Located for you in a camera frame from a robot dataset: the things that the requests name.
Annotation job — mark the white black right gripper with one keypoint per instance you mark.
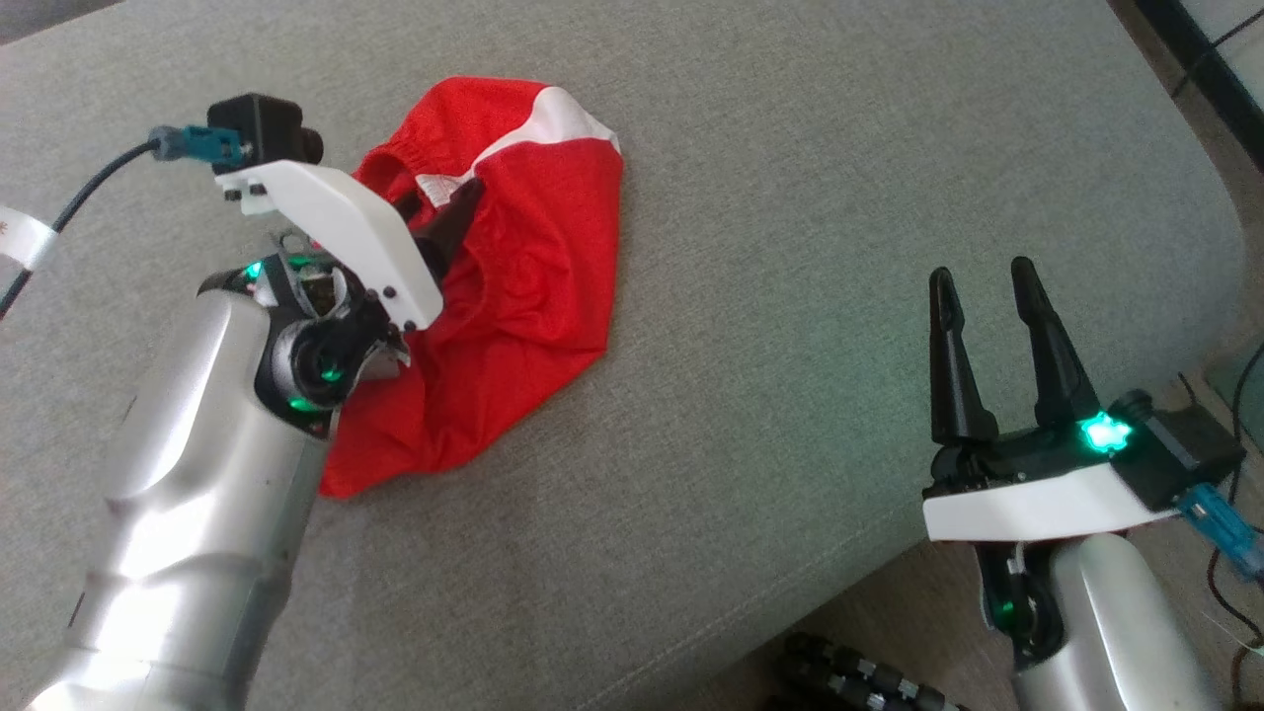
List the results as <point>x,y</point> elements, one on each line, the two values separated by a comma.
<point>1037,504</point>

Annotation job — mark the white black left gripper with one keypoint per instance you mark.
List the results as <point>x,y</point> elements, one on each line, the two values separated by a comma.
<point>346,227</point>

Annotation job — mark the red and white shorts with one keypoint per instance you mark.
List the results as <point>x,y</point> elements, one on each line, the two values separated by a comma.
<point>533,257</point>

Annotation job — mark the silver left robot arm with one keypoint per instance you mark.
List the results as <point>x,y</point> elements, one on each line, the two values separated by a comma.
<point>197,494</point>

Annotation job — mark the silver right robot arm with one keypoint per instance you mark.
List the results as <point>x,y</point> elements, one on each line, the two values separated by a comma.
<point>1116,632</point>

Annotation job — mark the large grey sofa ottoman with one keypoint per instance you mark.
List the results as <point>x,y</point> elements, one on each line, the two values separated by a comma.
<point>741,197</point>

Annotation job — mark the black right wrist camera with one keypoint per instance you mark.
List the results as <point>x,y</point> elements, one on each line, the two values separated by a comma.
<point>1180,449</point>

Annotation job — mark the black furniture frame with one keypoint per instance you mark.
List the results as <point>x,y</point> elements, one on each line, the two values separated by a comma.
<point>1210,69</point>

